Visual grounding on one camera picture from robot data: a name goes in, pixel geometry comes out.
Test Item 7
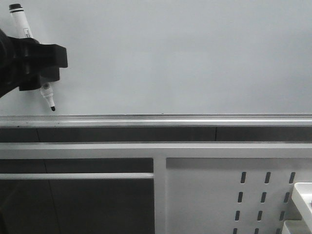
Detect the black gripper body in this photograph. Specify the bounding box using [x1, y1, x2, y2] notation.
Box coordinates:
[0, 31, 40, 97]

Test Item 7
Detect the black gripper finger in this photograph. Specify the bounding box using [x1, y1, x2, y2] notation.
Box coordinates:
[24, 43, 68, 73]
[19, 67, 60, 91]

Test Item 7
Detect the white whiteboard marker black tip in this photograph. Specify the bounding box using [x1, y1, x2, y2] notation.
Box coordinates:
[9, 3, 56, 111]

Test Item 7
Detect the white marker tray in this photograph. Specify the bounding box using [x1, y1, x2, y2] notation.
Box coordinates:
[292, 182, 312, 232]

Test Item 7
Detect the white lower tray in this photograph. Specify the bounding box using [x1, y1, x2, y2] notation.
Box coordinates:
[281, 220, 307, 234]

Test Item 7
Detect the large whiteboard with aluminium frame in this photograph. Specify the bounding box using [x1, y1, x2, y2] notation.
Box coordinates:
[0, 0, 312, 126]

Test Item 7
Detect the white metal stand frame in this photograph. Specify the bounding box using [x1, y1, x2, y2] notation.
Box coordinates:
[0, 142, 312, 234]

